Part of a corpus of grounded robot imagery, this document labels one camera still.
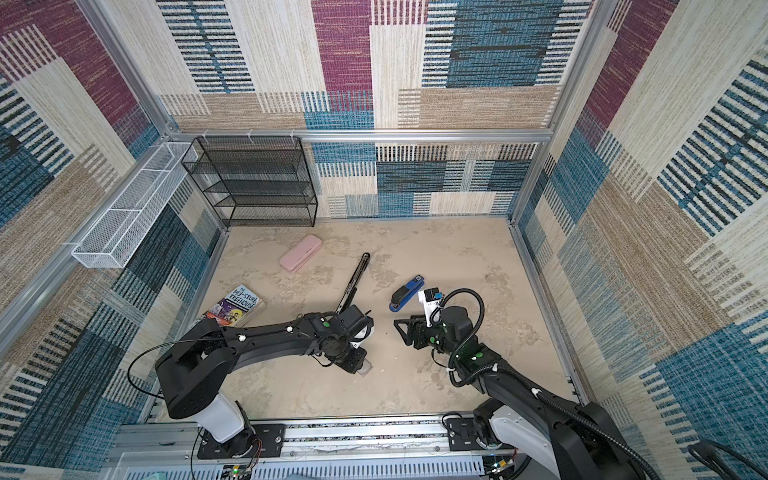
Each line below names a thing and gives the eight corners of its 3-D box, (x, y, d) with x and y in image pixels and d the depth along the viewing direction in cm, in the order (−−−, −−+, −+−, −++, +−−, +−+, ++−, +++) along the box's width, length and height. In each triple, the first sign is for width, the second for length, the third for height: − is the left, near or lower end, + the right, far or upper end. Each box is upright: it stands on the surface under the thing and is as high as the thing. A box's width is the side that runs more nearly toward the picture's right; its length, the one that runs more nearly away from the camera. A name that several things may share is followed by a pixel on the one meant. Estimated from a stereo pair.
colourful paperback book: (209, 318, 97) (204, 313, 94) (246, 288, 104) (242, 282, 101) (232, 339, 92) (228, 334, 90) (269, 306, 100) (265, 301, 97)
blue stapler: (394, 313, 97) (394, 305, 93) (386, 306, 99) (386, 297, 95) (424, 288, 103) (426, 279, 99) (417, 281, 105) (418, 272, 101)
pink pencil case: (279, 266, 110) (277, 261, 107) (311, 236, 119) (309, 231, 116) (293, 274, 107) (291, 269, 105) (324, 244, 116) (322, 238, 114)
